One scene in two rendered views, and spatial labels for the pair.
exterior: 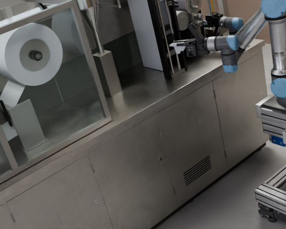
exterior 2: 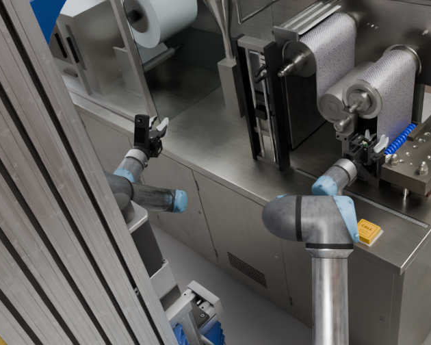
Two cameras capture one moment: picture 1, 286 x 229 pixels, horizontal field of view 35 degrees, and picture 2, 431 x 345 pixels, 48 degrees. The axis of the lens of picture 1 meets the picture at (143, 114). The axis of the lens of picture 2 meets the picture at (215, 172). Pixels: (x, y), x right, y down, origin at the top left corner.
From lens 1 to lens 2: 2.96 m
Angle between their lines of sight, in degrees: 70
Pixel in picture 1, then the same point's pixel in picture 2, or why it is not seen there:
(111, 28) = not seen: hidden behind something
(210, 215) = (227, 311)
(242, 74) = not seen: hidden behind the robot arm
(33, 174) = (85, 110)
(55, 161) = (98, 116)
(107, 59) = (226, 73)
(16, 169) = (87, 96)
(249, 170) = not seen: outside the picture
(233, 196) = (260, 335)
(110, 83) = (227, 100)
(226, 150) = (293, 300)
